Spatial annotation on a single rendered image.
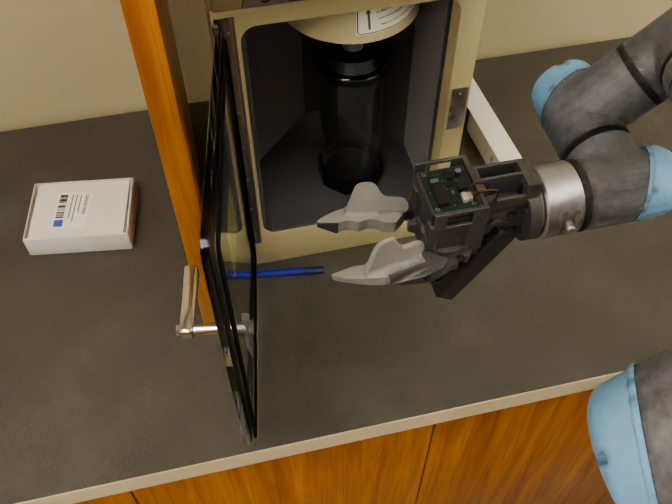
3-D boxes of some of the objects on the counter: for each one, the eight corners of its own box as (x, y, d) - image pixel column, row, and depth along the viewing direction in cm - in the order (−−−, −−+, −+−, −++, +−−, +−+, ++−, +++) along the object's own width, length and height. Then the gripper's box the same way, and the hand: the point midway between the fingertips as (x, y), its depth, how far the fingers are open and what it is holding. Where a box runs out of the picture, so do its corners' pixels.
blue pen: (232, 275, 115) (231, 270, 114) (323, 268, 116) (323, 264, 115) (232, 281, 114) (231, 276, 114) (323, 274, 115) (323, 270, 114)
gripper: (514, 125, 76) (308, 159, 73) (565, 218, 68) (338, 260, 65) (499, 183, 83) (311, 216, 80) (544, 273, 75) (338, 313, 72)
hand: (335, 252), depth 75 cm, fingers open, 6 cm apart
